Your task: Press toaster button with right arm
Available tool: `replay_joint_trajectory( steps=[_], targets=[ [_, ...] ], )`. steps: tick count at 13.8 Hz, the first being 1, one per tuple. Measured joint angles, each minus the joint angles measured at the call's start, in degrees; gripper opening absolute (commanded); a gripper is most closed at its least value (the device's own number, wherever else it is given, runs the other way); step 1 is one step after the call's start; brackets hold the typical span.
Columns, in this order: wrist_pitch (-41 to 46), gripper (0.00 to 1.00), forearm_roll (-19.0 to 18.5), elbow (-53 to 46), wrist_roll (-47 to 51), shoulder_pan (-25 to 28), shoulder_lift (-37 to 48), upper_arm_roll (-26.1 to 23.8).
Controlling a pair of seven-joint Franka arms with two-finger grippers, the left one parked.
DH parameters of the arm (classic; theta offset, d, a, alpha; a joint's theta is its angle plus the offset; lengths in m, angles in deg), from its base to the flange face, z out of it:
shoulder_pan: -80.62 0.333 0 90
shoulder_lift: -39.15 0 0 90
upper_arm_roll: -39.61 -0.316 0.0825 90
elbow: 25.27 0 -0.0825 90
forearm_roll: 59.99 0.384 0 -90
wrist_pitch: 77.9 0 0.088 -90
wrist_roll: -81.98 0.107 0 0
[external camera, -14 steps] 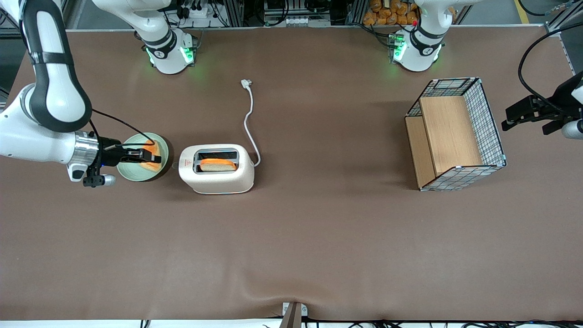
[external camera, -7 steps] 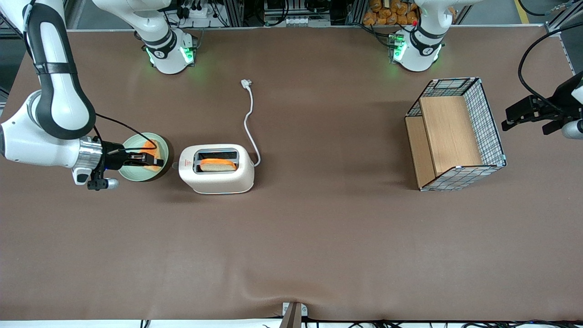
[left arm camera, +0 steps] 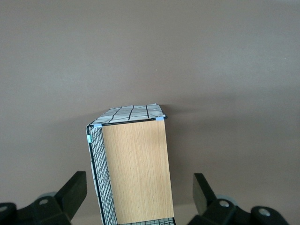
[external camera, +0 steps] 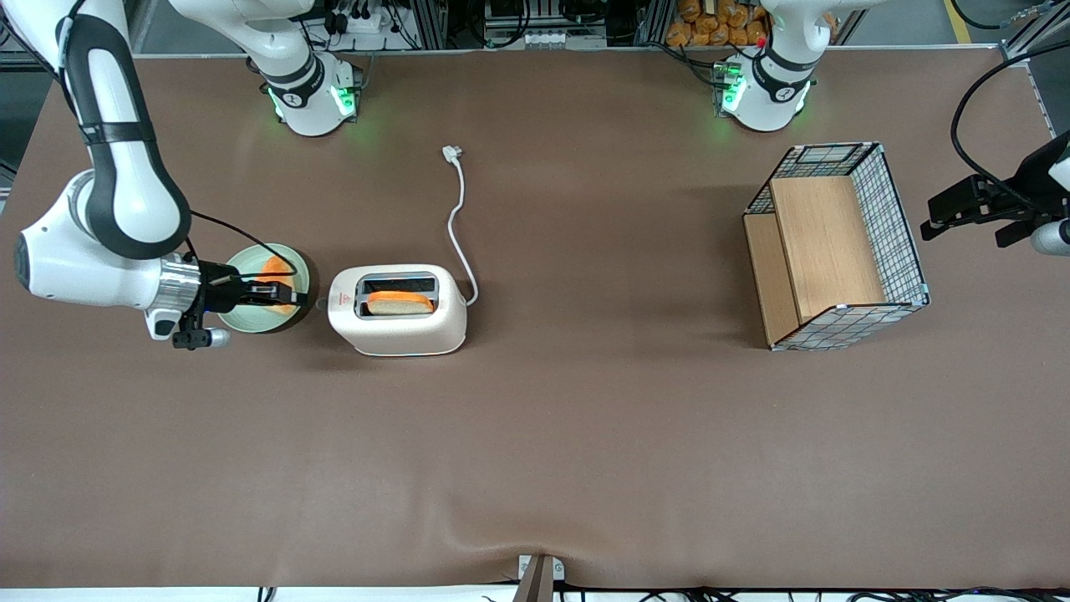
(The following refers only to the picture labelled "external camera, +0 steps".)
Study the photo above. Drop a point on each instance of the metal table edge bracket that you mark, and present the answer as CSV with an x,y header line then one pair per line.
x,y
539,577

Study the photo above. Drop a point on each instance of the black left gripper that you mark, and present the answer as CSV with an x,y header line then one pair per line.
x,y
1021,199

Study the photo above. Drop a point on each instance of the light wooden shelf insert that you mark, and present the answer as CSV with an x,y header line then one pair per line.
x,y
823,242

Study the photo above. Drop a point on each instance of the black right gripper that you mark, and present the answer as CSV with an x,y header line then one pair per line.
x,y
219,285

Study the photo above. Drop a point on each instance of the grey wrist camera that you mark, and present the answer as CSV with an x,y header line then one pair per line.
x,y
203,339
1052,237

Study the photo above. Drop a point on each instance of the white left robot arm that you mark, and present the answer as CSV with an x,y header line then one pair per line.
x,y
769,92

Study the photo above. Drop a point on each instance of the white power strip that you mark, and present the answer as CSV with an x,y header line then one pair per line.
x,y
368,21

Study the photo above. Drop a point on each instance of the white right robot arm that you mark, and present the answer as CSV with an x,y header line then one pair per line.
x,y
125,192

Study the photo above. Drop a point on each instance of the pale green round plate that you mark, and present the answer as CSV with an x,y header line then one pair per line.
x,y
251,322

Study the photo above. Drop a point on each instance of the aluminium frame profile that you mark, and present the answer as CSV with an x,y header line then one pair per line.
x,y
1032,29

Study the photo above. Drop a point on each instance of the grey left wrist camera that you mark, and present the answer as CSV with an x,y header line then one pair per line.
x,y
1052,237

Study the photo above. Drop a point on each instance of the pile of bread rolls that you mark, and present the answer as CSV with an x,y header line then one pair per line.
x,y
710,21

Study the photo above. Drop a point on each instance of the orange-crusted bread slice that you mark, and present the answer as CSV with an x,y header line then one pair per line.
x,y
274,269
399,303

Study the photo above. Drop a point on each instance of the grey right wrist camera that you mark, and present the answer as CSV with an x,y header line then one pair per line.
x,y
203,339

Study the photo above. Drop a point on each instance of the white two-slot toaster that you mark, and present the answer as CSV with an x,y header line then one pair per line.
x,y
401,334

